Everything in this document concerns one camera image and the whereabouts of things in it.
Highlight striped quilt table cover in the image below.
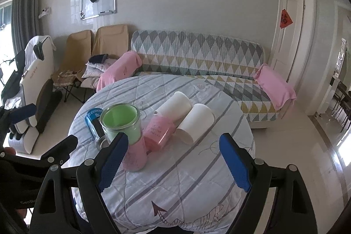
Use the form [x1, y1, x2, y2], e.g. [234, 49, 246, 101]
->
[67, 74, 255, 233]

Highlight diamond patterned sofa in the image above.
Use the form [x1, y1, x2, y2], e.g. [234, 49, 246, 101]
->
[131, 30, 283, 129]

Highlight red door decoration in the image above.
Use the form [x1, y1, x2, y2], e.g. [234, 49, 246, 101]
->
[280, 9, 293, 30]

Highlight dark folded cloth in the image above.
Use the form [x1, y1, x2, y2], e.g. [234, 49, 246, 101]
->
[88, 54, 109, 64]

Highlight stack of pale pillows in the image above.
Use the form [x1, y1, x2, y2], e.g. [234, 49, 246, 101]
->
[81, 57, 119, 88]

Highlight white door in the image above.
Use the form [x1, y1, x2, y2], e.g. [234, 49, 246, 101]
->
[270, 0, 305, 79]

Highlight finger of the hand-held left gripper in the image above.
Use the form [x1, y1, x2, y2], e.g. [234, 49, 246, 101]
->
[0, 103, 37, 126]
[41, 135, 79, 167]

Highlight white paper cup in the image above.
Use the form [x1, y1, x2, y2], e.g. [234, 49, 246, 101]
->
[158, 91, 192, 121]
[175, 103, 216, 145]

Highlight pink plastic cup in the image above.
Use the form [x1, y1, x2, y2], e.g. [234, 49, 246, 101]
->
[144, 111, 177, 152]

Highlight white massage chair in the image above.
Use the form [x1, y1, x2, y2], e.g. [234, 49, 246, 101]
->
[0, 35, 63, 155]

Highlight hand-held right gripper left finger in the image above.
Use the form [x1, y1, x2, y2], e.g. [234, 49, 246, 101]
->
[30, 132, 129, 234]

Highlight pink towel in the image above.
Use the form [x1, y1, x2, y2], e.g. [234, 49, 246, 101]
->
[97, 51, 142, 92]
[254, 64, 297, 111]

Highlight pink and green cup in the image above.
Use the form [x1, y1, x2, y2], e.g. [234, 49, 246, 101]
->
[99, 104, 149, 172]

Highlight blue can lying down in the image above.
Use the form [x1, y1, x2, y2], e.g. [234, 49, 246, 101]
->
[84, 107, 110, 152]

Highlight tan folding chair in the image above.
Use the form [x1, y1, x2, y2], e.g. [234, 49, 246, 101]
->
[92, 24, 129, 59]
[52, 30, 95, 103]

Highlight wall whiteboard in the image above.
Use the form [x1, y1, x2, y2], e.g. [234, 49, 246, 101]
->
[79, 0, 117, 20]

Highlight dark dining chairs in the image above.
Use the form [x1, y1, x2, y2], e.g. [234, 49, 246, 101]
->
[315, 80, 351, 126]

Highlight grey striped curtain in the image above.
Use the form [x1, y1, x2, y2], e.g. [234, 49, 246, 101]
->
[11, 0, 45, 56]

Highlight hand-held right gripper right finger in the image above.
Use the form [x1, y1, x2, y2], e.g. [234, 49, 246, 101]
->
[219, 133, 319, 234]

